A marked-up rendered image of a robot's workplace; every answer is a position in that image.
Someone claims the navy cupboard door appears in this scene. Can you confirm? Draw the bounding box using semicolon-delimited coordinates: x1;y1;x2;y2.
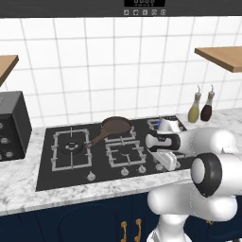
183;216;242;242
130;192;163;242
0;210;37;242
35;196;132;242

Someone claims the dark vinegar bottle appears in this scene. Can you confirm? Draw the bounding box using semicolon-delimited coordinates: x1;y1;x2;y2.
199;83;216;123

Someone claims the yellow oil bottle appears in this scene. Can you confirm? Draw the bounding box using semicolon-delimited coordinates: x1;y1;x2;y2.
187;84;201;124

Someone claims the dark range hood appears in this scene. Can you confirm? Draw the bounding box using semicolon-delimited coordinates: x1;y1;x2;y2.
0;0;242;19

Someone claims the wooden wall shelf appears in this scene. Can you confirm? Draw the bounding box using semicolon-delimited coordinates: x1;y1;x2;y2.
0;54;20;88
194;45;242;74

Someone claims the black gas hob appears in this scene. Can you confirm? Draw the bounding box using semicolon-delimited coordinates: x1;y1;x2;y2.
35;114;197;193

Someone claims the black toaster oven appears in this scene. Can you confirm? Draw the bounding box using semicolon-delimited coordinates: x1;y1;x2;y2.
0;91;33;163

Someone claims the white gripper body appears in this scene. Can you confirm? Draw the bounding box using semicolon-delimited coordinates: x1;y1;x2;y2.
155;150;179;172

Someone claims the brown frying pan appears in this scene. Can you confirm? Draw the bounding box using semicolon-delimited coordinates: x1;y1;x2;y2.
84;115;132;150

